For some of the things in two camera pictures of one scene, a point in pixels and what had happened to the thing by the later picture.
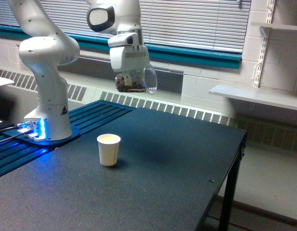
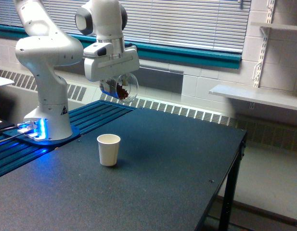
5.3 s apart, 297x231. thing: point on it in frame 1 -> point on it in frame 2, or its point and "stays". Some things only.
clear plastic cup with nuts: [143, 81] -> [124, 87]
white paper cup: [108, 145] stays
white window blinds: [220, 24] stays
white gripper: [126, 54] -> [102, 59]
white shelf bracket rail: [265, 32] stays
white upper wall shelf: [280, 26] stays
